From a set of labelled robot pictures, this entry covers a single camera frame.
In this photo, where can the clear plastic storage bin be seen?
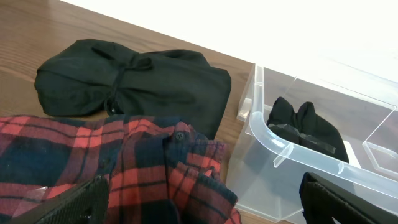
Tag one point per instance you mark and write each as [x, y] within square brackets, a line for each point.
[265, 171]

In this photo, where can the red navy plaid shirt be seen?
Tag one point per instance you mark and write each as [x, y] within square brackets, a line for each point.
[160, 170]

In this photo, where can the black hooded garment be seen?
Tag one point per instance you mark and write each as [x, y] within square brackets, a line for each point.
[96, 75]

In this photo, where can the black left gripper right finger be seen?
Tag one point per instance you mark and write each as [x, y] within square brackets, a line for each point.
[324, 202]

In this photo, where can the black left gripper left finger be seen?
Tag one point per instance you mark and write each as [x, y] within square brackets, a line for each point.
[85, 203]

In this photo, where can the white label in bin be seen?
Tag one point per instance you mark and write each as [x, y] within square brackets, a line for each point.
[353, 160]

